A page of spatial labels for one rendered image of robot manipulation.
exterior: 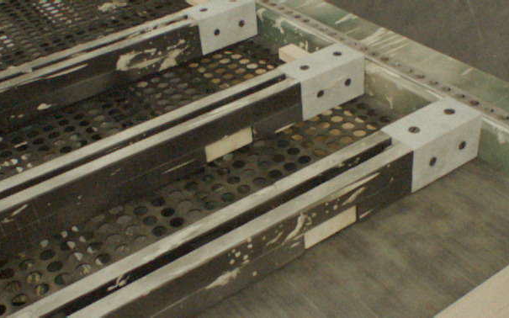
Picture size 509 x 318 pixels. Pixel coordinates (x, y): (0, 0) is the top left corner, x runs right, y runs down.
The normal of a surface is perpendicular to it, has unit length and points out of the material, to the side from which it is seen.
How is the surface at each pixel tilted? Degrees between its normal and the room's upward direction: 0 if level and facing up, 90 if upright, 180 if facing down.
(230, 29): 90
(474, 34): 0
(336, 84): 90
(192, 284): 90
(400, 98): 32
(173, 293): 90
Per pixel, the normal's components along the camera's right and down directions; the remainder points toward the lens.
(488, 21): -0.74, -0.11
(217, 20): 0.57, 0.44
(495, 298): -0.08, -0.81
